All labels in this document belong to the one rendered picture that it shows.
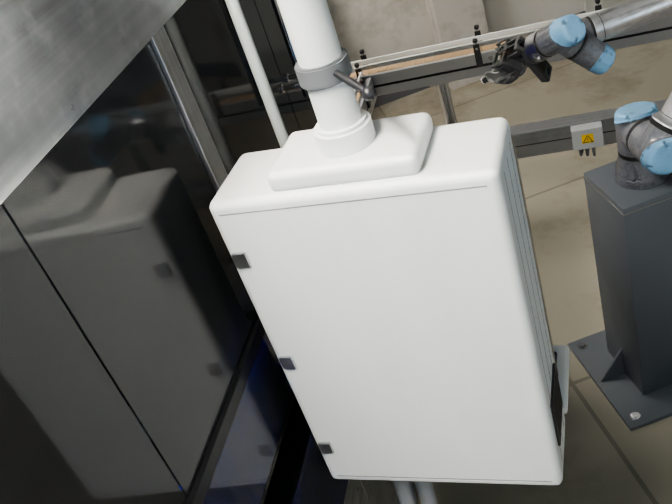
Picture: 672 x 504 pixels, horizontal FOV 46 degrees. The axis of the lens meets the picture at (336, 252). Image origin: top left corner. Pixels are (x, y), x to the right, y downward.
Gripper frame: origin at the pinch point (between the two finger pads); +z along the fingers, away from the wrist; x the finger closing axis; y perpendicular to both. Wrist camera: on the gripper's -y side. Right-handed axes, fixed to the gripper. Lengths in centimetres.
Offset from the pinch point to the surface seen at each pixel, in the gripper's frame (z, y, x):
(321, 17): -77, 75, 48
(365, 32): 246, -46, -133
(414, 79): 88, -15, -35
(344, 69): -73, 69, 53
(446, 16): 214, -83, -147
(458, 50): 74, -24, -46
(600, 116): 61, -86, -38
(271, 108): -28, 67, 45
